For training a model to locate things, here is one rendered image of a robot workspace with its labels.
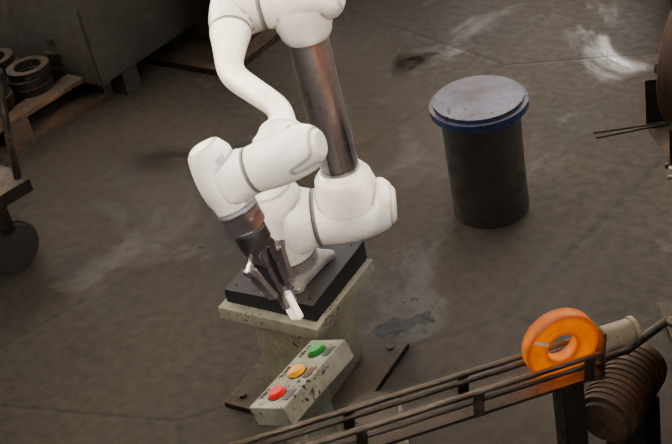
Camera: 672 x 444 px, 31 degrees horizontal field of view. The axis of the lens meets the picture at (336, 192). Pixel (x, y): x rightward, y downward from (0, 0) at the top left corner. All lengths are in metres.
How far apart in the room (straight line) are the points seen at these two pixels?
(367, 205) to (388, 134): 1.54
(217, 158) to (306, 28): 0.52
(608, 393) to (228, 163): 0.93
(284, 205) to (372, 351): 0.65
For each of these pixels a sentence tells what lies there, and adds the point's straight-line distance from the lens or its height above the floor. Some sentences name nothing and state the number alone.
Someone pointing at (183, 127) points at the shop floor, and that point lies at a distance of 5.01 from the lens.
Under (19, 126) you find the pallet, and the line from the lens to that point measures 5.17.
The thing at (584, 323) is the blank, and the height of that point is 0.75.
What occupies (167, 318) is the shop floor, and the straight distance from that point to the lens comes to 3.96.
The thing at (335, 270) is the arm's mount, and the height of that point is 0.41.
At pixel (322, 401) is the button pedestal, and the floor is 0.51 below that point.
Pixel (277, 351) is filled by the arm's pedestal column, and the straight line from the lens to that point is 3.43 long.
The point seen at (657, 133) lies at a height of 0.59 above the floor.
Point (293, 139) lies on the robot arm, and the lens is 2.45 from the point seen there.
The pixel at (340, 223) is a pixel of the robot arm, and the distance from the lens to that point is 3.14.
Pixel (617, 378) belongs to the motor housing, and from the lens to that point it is 2.66.
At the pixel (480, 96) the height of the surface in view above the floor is 0.43.
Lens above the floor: 2.33
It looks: 32 degrees down
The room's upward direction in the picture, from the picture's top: 12 degrees counter-clockwise
